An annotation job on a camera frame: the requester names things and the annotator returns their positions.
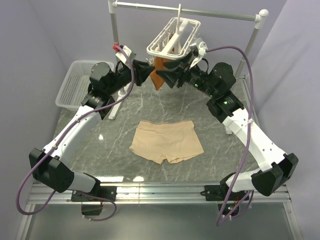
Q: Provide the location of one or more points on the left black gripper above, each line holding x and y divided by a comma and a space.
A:
144, 69

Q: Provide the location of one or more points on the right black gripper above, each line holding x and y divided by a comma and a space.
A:
171, 76

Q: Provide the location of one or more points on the white clip drying hanger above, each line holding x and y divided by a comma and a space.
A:
186, 27

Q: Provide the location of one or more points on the beige underwear shorts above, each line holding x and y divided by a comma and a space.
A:
174, 142

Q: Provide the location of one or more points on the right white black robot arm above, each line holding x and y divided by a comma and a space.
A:
275, 166

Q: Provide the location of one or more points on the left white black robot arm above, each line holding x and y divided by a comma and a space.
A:
49, 164

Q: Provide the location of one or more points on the orange underwear on hanger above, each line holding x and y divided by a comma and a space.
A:
158, 64

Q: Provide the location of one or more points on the white perforated plastic basket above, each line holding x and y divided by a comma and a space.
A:
75, 85

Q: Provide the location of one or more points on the white metal clothes rack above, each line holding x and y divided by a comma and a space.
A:
178, 43

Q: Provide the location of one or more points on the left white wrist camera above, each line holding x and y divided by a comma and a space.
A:
124, 54

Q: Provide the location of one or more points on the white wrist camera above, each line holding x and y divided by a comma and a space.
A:
124, 54
199, 49

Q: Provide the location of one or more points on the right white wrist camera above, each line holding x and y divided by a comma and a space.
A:
199, 49

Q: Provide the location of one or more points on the aluminium mounting rail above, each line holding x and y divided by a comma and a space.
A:
152, 193

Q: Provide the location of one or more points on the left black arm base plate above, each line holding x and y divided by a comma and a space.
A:
102, 193

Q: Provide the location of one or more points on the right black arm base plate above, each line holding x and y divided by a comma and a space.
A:
218, 193

